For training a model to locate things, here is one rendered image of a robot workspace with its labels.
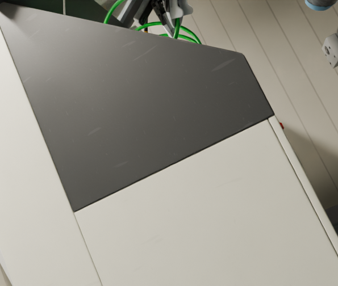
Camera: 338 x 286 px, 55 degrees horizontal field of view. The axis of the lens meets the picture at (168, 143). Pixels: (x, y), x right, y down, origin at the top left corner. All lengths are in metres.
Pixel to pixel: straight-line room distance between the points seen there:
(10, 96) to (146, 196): 0.51
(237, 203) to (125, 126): 0.34
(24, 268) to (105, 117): 0.50
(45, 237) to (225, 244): 0.50
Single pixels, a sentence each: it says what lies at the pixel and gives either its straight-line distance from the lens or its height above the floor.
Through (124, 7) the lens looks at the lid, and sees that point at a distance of 1.66.
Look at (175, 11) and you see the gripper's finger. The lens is 1.06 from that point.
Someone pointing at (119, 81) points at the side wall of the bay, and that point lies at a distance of 0.88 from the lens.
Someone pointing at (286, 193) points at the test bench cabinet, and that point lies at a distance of 0.78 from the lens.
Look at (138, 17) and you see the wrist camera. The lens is 1.26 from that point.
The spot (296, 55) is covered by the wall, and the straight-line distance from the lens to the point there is 2.95.
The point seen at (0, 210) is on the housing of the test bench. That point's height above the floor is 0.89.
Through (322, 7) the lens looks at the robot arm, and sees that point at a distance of 1.54.
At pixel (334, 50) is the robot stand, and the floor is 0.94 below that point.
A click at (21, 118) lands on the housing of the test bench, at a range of 1.04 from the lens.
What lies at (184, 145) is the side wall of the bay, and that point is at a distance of 0.80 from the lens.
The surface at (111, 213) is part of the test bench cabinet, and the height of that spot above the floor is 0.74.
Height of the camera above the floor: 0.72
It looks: 8 degrees up
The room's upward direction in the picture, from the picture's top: 25 degrees counter-clockwise
